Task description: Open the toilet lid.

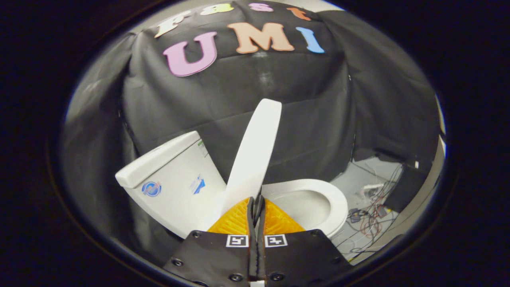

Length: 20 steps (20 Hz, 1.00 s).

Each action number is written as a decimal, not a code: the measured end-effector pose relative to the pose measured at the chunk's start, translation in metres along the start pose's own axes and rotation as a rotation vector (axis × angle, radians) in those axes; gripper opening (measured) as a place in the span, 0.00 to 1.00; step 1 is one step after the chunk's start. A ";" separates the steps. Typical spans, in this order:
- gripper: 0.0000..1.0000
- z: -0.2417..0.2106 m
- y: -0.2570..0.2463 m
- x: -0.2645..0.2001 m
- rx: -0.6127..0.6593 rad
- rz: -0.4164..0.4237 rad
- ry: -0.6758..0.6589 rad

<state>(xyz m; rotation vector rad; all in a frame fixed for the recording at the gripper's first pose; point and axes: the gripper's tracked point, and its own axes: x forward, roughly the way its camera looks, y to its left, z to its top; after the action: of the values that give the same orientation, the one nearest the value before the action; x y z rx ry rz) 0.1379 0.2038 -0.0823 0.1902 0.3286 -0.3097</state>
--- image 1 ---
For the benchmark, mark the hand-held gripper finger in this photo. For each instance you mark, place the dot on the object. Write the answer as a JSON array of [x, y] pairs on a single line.
[[261, 239], [251, 239]]

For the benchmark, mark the white toilet seat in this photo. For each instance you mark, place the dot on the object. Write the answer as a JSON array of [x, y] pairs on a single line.
[[334, 199]]

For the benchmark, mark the white ceramic toilet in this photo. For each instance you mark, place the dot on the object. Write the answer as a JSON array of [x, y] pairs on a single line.
[[171, 175]]

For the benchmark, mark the black backdrop cloth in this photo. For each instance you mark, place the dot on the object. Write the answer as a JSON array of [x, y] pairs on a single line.
[[239, 99]]

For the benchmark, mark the white power strip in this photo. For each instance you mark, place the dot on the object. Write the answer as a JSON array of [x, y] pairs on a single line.
[[372, 188]]

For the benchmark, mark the small black device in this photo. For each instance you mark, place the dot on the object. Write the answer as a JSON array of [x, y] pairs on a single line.
[[354, 216]]

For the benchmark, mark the black box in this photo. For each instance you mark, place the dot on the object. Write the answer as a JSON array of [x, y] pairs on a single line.
[[406, 187]]

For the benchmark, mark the white toilet lid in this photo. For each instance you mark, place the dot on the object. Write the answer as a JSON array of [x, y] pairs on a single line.
[[255, 151]]

